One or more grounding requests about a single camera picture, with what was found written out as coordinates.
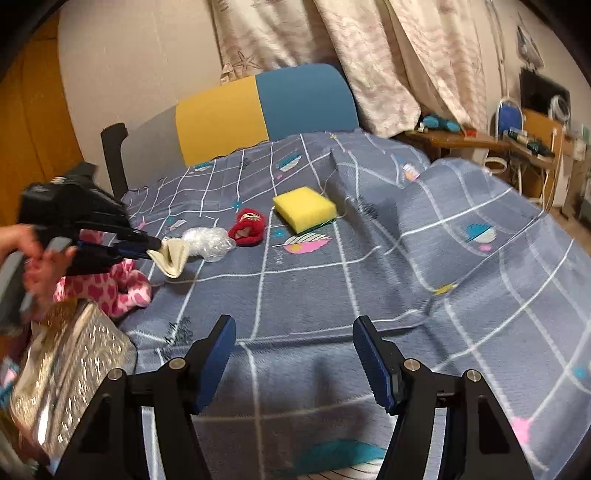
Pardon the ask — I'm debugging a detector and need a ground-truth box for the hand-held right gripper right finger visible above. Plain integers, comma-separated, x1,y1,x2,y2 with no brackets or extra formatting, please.
352,316,536,480

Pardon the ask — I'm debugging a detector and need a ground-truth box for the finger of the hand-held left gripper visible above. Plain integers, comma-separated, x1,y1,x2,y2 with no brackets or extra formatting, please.
115,226,163,254
65,242,151,278

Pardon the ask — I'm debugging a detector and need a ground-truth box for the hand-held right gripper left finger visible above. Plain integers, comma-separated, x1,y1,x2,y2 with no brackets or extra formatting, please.
53,315,237,480

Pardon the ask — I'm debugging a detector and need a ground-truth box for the beige sock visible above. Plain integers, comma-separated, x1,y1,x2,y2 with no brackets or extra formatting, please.
147,239,190,280

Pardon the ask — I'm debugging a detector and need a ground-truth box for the person's left hand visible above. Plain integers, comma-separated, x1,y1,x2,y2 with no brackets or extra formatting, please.
0,224,78,320

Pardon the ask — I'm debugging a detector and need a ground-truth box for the pink spotted plush cloth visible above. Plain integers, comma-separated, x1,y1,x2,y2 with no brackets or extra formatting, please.
53,228,153,319

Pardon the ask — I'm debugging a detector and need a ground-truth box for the crumpled clear plastic wrap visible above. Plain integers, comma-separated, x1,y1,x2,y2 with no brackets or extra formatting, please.
181,226,235,263

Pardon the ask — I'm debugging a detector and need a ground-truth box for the orange wooden wardrobe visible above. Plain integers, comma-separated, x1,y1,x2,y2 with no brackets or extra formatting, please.
0,14,85,227

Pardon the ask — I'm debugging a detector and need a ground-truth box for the grey printed blanket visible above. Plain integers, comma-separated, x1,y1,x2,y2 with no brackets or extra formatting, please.
117,131,591,480

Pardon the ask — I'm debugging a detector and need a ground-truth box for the red plush item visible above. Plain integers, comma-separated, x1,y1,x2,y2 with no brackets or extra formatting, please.
228,208,267,248

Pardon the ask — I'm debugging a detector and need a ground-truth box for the yellow sponge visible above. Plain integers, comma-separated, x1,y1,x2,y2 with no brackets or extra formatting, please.
271,187,338,234

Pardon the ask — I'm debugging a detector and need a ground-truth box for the blue yellow grey headboard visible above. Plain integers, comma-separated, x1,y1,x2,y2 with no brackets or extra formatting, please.
100,64,361,197

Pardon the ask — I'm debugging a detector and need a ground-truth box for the wooden desk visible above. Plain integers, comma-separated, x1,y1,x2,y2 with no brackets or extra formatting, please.
397,111,574,204

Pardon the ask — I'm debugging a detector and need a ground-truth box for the teal object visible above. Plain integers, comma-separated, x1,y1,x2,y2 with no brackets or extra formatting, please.
418,113,462,134

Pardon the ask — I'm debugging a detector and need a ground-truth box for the blue chair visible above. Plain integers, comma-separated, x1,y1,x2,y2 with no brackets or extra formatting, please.
496,99,527,140

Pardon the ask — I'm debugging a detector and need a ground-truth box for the beige patterned curtain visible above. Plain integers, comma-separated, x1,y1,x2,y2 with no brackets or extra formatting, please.
208,0,490,139

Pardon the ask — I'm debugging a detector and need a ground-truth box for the black monitor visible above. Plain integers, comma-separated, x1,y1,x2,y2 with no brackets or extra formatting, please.
519,67,571,126

